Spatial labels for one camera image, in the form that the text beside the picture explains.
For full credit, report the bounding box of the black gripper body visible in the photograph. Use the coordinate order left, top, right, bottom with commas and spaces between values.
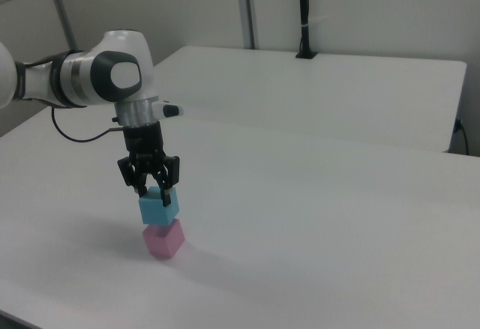
121, 121, 167, 163

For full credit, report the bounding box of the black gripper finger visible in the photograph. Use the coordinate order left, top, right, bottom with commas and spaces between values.
117, 154, 150, 197
151, 154, 182, 208

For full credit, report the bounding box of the blue foam cube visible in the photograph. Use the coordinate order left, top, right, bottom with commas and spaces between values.
137, 185, 180, 227

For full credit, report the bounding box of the pink foam cube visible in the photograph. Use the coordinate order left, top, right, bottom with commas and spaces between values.
142, 218, 187, 261

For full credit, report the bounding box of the dark gripper cable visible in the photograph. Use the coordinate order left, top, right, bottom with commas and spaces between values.
50, 106, 127, 143

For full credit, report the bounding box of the grey partition post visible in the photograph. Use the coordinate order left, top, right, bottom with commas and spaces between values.
43, 0, 78, 52
235, 0, 260, 50

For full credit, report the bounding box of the black camera pole with base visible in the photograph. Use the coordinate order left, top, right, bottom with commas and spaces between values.
295, 0, 319, 60

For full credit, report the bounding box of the black power cable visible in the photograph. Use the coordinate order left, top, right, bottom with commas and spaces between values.
453, 118, 470, 154

